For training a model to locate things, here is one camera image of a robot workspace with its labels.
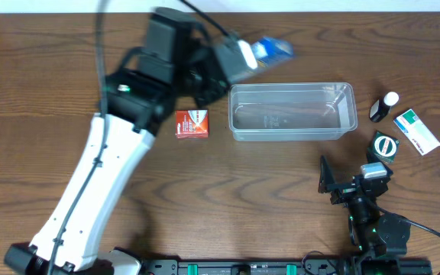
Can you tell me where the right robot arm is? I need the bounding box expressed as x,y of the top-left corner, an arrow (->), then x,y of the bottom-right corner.
318,153 -> 410,274

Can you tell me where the red small box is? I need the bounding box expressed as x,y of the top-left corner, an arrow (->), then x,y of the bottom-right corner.
175,110 -> 209,139

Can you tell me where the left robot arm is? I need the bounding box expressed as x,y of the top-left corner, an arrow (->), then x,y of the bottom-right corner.
4,7 -> 257,274

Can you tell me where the dark green round-logo box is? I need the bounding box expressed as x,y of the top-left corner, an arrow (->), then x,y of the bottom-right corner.
370,131 -> 400,163

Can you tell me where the dark bottle white cap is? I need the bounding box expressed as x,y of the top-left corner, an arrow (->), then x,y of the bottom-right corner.
369,92 -> 400,123

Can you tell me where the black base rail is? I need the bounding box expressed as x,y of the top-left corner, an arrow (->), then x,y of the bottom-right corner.
139,257 -> 432,275

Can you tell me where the white green Panadol box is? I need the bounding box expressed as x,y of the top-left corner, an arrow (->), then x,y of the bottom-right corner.
393,108 -> 440,156

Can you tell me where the clear plastic container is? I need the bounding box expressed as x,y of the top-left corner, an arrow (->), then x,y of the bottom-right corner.
228,82 -> 358,141

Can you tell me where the blue Cool Fever box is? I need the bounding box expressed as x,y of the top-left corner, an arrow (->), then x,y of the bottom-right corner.
251,37 -> 294,69

